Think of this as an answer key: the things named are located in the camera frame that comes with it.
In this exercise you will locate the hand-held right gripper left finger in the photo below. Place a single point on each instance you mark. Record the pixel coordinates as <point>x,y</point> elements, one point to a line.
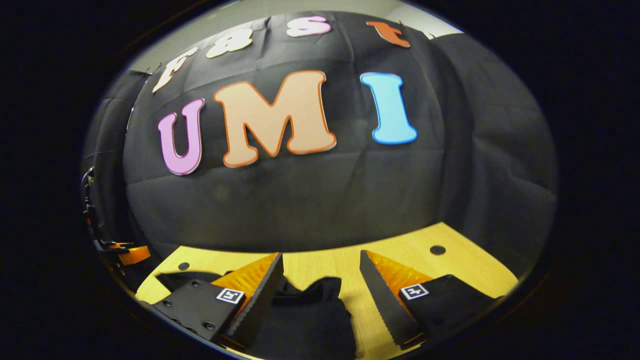
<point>260,295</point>

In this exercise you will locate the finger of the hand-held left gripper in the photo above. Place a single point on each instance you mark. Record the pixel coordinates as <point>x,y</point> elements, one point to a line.
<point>120,245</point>
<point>135,255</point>

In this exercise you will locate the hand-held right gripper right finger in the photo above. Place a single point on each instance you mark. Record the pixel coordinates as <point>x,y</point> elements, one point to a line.
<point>382,297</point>

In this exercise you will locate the black button-up coat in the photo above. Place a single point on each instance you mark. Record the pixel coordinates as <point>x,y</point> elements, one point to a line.
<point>310,320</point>

